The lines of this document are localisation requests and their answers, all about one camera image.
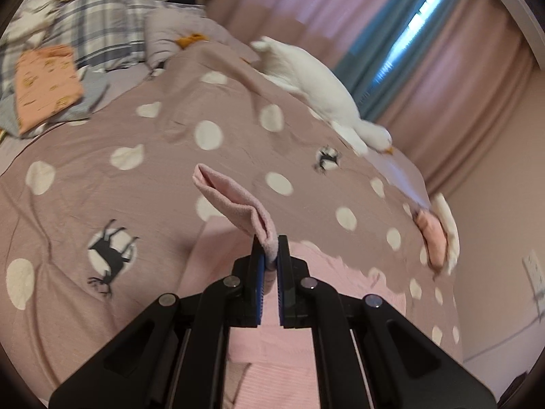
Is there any white cable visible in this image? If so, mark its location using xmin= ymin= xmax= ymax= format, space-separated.
xmin=461 ymin=292 xmax=545 ymax=363

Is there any folded pink garment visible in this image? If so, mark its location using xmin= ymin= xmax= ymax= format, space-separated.
xmin=414 ymin=209 xmax=447 ymax=271

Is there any pile of white clothes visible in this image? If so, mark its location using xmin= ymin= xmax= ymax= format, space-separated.
xmin=1 ymin=0 xmax=57 ymax=49

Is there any folded orange printed garment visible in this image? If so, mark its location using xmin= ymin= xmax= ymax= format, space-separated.
xmin=14 ymin=44 xmax=84 ymax=134

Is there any grey garment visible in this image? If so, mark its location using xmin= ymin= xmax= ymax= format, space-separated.
xmin=1 ymin=67 xmax=110 ymax=138

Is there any teal curtain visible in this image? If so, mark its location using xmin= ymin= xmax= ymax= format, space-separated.
xmin=333 ymin=0 xmax=459 ymax=122

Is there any white wall socket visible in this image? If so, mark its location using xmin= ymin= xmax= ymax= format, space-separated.
xmin=522 ymin=249 xmax=544 ymax=306

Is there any polka dot mauve blanket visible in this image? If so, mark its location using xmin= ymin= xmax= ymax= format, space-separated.
xmin=1 ymin=43 xmax=462 ymax=400

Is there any folded white garment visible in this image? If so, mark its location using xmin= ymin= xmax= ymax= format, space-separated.
xmin=431 ymin=193 xmax=460 ymax=275

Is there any pink knit sweater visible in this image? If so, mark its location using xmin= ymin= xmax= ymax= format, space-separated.
xmin=177 ymin=164 xmax=406 ymax=408

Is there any plaid pillow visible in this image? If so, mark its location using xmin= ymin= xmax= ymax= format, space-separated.
xmin=1 ymin=0 xmax=205 ymax=92

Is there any mauve pillow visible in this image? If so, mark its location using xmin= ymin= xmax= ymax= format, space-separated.
xmin=144 ymin=9 xmax=259 ymax=69

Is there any white goose plush toy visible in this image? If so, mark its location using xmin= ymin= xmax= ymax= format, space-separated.
xmin=250 ymin=36 xmax=393 ymax=155

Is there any pink curtain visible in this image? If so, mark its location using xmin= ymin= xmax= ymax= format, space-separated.
xmin=199 ymin=0 xmax=537 ymax=194

